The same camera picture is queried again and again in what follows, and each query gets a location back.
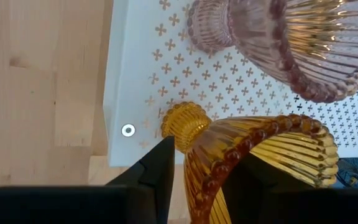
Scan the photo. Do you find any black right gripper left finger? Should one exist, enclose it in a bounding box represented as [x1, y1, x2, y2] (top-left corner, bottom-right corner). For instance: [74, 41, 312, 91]
[0, 136, 176, 224]

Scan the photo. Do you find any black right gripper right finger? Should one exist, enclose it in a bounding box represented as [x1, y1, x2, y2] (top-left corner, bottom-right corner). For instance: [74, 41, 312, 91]
[222, 154, 358, 224]

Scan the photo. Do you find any amber ribbed glass candle holder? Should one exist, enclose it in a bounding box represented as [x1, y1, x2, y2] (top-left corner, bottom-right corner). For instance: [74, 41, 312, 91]
[160, 101, 340, 224]

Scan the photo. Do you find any pink ribbed glass candle holder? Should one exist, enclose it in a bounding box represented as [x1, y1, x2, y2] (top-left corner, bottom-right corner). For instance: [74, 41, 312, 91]
[186, 0, 358, 104]

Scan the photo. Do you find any white perforated metal shelf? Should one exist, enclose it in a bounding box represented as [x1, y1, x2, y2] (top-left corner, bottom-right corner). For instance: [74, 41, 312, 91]
[103, 0, 358, 168]

